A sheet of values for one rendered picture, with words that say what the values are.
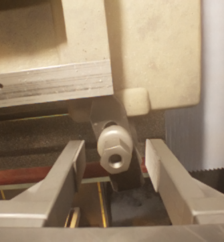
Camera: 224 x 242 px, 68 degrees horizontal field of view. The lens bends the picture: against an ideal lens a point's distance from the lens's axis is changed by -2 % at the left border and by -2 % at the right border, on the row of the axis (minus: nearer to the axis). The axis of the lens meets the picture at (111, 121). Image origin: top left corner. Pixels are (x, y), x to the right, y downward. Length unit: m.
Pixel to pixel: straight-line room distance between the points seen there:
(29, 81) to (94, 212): 1.16
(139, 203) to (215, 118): 1.28
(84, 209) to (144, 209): 0.64
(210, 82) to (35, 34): 0.39
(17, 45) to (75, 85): 0.12
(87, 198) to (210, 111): 0.94
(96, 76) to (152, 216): 1.68
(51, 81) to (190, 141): 0.41
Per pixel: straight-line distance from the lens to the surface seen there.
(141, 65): 0.23
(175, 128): 0.48
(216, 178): 1.75
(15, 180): 0.60
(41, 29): 0.25
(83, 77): 0.16
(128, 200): 1.63
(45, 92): 0.17
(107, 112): 0.18
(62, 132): 0.45
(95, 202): 1.22
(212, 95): 0.50
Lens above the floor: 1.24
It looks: 76 degrees down
